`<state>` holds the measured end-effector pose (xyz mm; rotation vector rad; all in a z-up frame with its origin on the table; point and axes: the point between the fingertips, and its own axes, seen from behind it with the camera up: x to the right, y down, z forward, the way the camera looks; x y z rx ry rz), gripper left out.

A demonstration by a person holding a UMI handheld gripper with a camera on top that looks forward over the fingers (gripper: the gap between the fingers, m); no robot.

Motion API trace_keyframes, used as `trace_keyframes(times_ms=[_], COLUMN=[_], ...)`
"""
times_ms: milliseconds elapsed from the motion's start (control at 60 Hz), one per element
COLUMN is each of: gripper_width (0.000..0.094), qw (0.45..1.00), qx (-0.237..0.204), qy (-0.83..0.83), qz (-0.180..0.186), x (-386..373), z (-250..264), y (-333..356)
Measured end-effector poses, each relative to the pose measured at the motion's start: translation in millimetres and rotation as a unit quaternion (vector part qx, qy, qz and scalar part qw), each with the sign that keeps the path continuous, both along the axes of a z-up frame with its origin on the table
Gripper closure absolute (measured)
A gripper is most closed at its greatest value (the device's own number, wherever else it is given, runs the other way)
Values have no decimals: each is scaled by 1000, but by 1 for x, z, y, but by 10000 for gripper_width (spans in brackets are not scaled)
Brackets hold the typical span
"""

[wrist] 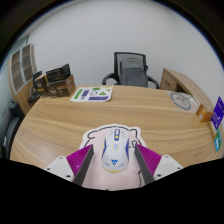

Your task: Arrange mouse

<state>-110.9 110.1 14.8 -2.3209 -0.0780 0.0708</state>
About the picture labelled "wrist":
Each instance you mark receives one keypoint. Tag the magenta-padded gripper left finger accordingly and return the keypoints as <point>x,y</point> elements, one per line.
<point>61,166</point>

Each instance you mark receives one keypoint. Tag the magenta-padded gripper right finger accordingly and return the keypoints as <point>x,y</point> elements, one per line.
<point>165,166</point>

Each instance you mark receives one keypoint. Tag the white and blue computer mouse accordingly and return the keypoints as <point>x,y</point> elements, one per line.
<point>115,150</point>

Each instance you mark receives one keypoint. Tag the pink pig-shaped mouse pad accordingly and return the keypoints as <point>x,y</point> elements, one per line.
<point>96,136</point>

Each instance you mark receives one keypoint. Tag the small blue packet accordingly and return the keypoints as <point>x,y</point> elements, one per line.
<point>217,145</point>

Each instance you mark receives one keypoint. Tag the dark armchair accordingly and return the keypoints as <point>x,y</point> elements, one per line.
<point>10,130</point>

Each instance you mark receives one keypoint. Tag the purple standing pouch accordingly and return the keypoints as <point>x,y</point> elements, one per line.
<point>218,113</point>

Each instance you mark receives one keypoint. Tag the white sticker sheet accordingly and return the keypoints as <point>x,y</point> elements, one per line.
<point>91,94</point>

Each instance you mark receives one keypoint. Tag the brown cardboard box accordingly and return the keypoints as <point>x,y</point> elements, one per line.
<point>60,87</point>

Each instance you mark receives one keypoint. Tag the wooden side desk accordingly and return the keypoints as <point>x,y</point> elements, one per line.
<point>180,81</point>

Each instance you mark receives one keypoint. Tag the black cardboard box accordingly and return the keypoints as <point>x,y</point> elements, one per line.
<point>58,73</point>

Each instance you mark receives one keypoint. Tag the grey mesh office chair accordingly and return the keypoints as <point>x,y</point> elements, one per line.
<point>131,71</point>

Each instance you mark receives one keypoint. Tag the wooden shelf cabinet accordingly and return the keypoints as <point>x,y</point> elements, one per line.
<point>21,73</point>

